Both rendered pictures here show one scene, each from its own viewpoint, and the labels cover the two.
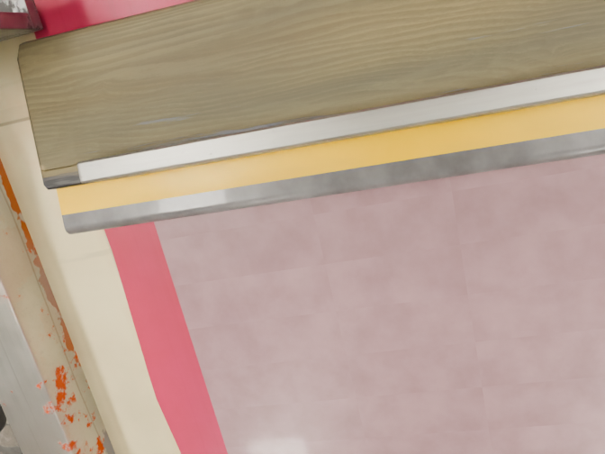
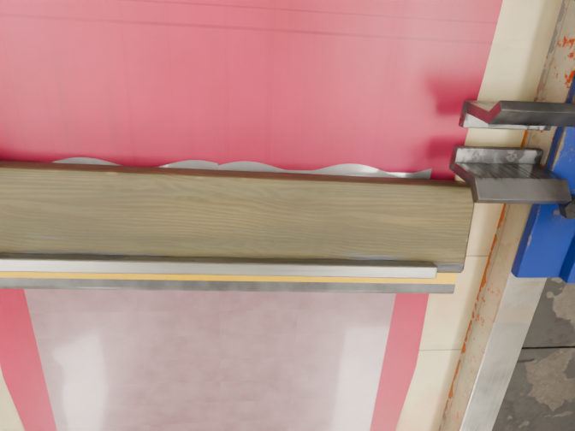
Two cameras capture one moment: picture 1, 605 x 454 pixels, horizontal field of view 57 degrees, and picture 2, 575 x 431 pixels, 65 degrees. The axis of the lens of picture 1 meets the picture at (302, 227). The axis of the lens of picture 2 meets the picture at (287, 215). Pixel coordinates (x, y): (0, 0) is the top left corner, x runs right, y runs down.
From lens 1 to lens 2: 0.17 m
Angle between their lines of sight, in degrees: 22
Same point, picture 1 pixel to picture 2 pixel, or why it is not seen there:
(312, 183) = (137, 284)
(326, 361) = (129, 363)
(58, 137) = not seen: outside the picture
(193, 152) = (62, 267)
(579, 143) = (281, 286)
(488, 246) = (234, 313)
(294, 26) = (139, 202)
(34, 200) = not seen: outside the picture
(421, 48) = (210, 230)
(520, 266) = (250, 324)
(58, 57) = not seen: outside the picture
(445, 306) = (205, 340)
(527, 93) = (257, 270)
